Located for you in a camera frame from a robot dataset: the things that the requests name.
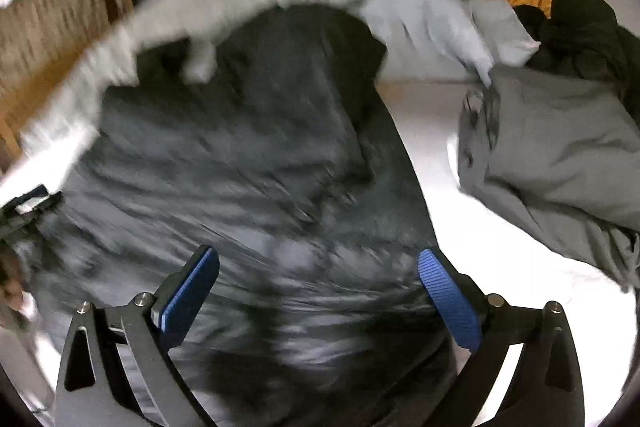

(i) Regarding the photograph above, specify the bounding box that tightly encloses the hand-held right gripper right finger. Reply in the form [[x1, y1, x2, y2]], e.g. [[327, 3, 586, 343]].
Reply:
[[417, 248, 586, 427]]

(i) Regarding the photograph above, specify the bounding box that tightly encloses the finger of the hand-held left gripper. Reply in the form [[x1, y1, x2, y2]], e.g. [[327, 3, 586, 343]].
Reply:
[[0, 186, 64, 248]]

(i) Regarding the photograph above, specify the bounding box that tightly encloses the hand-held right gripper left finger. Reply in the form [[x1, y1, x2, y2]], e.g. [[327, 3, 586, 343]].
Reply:
[[54, 245, 221, 427]]

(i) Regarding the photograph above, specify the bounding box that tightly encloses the dark grey puffer jacket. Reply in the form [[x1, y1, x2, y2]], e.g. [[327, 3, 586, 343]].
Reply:
[[30, 4, 461, 427]]

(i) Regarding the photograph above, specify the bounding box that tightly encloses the person's left hand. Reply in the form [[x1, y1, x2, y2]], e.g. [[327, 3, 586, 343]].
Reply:
[[0, 249, 35, 333]]

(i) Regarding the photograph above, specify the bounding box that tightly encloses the grey garment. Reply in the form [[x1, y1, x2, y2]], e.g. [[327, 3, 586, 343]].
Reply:
[[457, 66, 640, 293]]

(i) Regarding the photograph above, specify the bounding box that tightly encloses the black jacket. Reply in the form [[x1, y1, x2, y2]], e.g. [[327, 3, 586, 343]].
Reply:
[[512, 0, 640, 108]]

